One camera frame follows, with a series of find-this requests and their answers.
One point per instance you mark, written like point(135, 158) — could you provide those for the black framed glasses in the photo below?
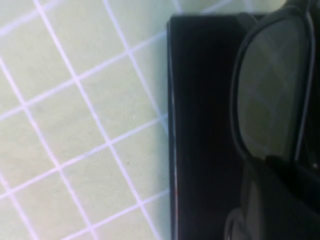
point(270, 87)

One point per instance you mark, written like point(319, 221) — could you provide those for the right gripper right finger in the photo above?
point(312, 175)

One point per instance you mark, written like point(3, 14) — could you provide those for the green checked tablecloth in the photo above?
point(75, 125)

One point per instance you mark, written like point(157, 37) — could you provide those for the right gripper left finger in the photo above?
point(282, 200)

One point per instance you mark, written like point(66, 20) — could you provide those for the black printed glasses case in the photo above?
point(200, 112)

